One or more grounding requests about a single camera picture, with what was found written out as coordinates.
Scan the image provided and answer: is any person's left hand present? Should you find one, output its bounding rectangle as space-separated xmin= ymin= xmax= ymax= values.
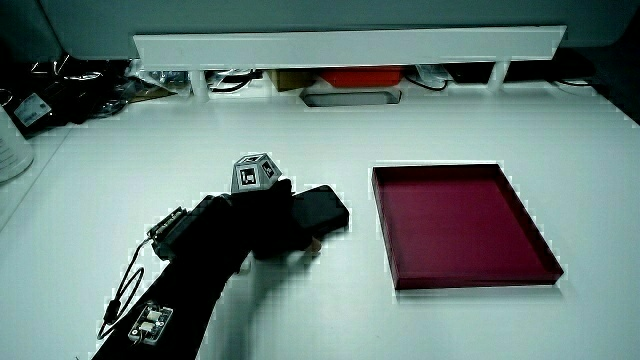
xmin=219 ymin=153 xmax=324 ymax=262

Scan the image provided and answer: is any black battery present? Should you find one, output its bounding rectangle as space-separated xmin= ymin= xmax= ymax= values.
xmin=290 ymin=184 xmax=351 ymax=239

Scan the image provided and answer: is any person's left forearm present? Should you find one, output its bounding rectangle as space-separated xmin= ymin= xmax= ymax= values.
xmin=91 ymin=193 xmax=252 ymax=360

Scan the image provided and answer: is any white desk shelf riser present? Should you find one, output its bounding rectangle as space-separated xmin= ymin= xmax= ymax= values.
xmin=132 ymin=25 xmax=568 ymax=104

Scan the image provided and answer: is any white desk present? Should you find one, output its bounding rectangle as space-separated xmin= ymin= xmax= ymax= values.
xmin=0 ymin=78 xmax=640 ymax=360

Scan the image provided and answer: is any brown cardboard box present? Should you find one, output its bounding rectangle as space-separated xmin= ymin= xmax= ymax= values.
xmin=266 ymin=69 xmax=317 ymax=93

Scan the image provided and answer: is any orange box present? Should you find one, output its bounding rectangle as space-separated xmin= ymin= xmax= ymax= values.
xmin=319 ymin=66 xmax=405 ymax=89

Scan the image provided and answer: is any clear plastic bag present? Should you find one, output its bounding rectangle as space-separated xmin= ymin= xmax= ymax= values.
xmin=123 ymin=58 xmax=192 ymax=99

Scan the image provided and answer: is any dark red tray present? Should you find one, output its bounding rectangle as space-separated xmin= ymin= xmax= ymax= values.
xmin=370 ymin=163 xmax=565 ymax=291

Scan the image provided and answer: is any grey partition panel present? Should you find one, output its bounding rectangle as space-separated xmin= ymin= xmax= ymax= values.
xmin=38 ymin=0 xmax=640 ymax=62

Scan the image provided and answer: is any black bag with white label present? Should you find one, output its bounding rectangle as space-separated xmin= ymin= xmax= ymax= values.
xmin=0 ymin=53 xmax=132 ymax=140

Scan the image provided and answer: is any white plastic container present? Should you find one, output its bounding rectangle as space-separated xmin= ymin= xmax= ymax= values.
xmin=0 ymin=106 xmax=36 ymax=185

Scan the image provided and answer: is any tangled black cable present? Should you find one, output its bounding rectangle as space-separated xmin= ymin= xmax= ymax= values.
xmin=205 ymin=69 xmax=265 ymax=95

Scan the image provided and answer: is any black glove cable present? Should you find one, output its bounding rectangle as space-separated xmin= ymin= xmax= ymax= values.
xmin=96 ymin=237 xmax=153 ymax=342

